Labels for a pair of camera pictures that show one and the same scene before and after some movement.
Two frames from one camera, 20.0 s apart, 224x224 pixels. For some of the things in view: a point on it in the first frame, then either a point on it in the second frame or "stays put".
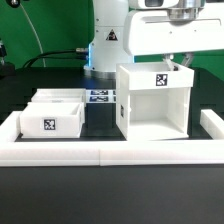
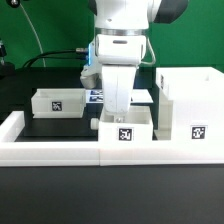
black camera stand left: [7, 70] stays put
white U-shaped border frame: [111, 152] stays put
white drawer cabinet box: [152, 101] → [190, 104]
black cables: [39, 56] stays put
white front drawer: [54, 120] → [134, 125]
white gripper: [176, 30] → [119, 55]
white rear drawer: [60, 95] stays put
